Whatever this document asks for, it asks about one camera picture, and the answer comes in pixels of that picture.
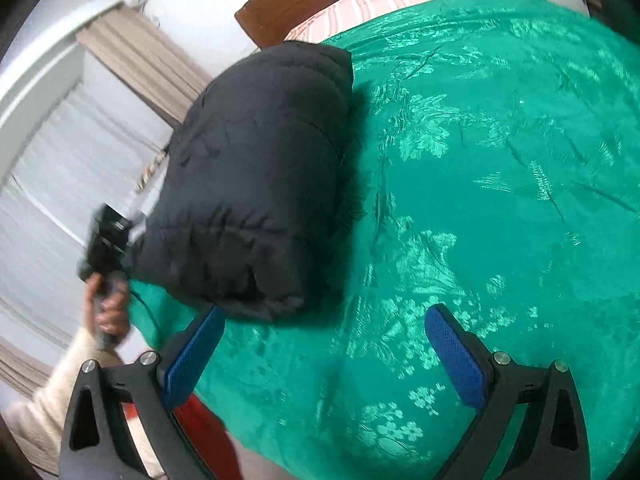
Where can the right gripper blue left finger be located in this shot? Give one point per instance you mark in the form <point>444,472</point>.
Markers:
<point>168,377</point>

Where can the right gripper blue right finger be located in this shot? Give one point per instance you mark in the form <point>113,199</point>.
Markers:
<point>489,383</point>

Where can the black puffer jacket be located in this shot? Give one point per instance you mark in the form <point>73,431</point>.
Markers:
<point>249,196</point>

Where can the person's left hand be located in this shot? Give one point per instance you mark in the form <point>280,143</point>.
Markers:
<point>106,315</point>

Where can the red cloth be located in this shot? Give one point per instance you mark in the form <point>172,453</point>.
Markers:
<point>204,430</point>

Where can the white sheer curtain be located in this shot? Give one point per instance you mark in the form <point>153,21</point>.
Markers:
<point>76,140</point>

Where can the beige curtain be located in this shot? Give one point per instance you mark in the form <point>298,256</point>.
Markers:
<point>150,64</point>

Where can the green bed blanket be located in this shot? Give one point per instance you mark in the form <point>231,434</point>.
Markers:
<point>495,170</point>

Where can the braided rope item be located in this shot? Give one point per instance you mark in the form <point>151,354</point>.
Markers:
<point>149,171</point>

